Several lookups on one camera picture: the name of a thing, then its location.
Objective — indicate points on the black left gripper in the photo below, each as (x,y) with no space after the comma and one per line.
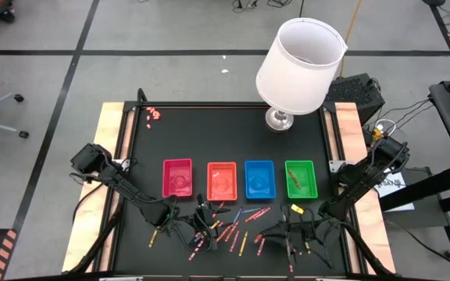
(197,224)

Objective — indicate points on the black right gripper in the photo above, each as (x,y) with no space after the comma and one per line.
(303,232)

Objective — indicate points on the red-violet crayon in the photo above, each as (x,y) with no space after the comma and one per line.
(258,238)

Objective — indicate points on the light blue crayon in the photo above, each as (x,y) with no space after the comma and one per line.
(251,210)

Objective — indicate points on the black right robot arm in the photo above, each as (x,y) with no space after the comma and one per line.
(365,175)

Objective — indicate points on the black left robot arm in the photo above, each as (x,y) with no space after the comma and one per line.
(131,191)

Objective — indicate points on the red crayon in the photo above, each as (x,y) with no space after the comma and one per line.
(263,212)

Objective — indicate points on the dark blue crayon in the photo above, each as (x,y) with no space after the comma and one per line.
(238,215)

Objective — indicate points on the orange plastic basket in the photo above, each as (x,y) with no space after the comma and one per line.
(222,181)

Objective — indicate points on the green plastic basket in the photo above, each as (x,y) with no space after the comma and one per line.
(307,183)

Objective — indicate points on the brown crayon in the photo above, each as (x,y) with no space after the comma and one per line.
(294,178)

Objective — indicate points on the blue plastic basket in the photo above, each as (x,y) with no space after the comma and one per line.
(260,179)

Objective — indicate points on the red-pink plastic basket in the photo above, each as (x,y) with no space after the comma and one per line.
(177,177)

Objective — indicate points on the white paper sheet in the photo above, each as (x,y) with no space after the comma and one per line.
(398,199)

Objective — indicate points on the wooden side board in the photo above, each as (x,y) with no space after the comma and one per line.
(348,129)
(108,129)

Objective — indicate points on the yellow connector tag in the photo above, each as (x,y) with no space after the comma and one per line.
(377,133)

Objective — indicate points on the white shade table lamp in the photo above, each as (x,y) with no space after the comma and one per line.
(299,78)

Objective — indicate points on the black perforated box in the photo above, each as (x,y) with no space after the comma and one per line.
(356,95)

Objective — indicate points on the silver metal bracket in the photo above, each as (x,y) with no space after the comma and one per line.
(119,162)
(336,165)

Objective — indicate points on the black table frame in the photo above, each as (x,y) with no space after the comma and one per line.
(129,129)

